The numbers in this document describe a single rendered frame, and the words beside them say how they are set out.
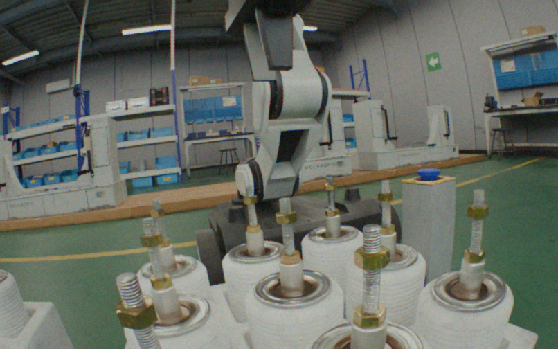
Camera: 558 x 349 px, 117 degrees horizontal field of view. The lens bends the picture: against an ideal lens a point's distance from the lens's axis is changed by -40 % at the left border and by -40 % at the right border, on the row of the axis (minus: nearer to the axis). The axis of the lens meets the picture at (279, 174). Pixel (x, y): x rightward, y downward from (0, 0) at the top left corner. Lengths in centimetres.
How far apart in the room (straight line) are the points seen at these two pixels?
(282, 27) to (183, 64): 879
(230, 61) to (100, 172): 737
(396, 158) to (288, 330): 285
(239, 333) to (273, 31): 31
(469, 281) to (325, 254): 21
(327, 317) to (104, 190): 214
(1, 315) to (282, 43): 49
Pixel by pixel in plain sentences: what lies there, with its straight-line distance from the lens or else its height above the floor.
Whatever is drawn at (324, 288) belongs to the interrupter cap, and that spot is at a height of 25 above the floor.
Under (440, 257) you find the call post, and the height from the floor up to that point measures 18.
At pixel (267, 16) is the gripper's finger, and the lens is 25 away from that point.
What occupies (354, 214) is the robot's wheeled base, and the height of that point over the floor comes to 19.
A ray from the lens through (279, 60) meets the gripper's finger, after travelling 23.
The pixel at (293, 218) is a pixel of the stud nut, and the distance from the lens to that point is 25.
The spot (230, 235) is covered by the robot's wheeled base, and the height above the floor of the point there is 19.
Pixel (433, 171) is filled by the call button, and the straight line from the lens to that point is 47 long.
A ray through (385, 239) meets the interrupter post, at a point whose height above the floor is 28.
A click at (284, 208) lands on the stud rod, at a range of 25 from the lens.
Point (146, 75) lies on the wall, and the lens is 900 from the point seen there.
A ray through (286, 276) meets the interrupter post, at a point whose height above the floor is 27.
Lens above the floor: 38
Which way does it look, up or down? 5 degrees down
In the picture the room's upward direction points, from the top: 6 degrees counter-clockwise
